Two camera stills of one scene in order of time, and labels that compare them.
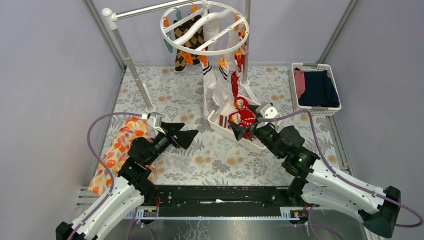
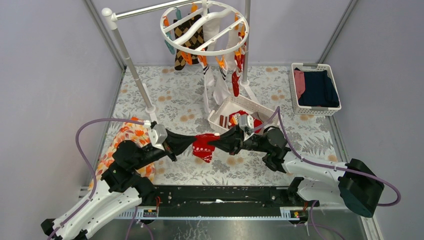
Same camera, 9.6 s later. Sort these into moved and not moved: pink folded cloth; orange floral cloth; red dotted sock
Moved: red dotted sock
Not moved: pink folded cloth; orange floral cloth
